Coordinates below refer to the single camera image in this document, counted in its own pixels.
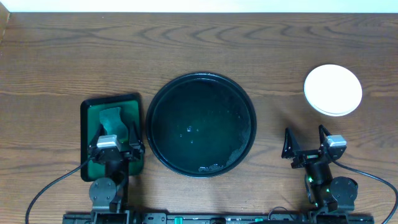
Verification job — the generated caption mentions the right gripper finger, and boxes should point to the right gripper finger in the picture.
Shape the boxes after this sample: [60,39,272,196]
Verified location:
[318,124,331,146]
[281,128,301,159]

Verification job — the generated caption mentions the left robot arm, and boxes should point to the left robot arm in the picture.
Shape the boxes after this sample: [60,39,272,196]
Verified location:
[88,123,145,213]

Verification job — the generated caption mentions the pink white plate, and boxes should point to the pink white plate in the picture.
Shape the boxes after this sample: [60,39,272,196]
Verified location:
[303,64,363,99]

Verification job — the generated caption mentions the black rectangular sponge tray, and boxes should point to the black rectangular sponge tray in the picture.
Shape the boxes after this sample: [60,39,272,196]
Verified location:
[80,93,145,182]

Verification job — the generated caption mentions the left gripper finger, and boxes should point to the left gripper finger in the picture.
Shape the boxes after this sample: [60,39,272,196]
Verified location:
[88,124,104,151]
[129,122,144,152]

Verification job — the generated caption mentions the green scouring sponge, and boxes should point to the green scouring sponge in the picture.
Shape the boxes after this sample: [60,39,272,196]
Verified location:
[99,107,129,143]

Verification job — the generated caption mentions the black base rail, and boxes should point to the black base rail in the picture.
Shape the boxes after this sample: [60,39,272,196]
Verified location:
[62,207,375,224]

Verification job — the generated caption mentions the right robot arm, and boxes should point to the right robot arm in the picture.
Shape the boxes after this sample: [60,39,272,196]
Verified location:
[281,125,358,213]

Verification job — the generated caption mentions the round black tray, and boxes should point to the round black tray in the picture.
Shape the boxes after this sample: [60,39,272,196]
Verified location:
[146,72,257,178]

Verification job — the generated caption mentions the mint green plate top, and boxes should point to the mint green plate top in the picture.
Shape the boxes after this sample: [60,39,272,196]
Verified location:
[307,97,361,116]

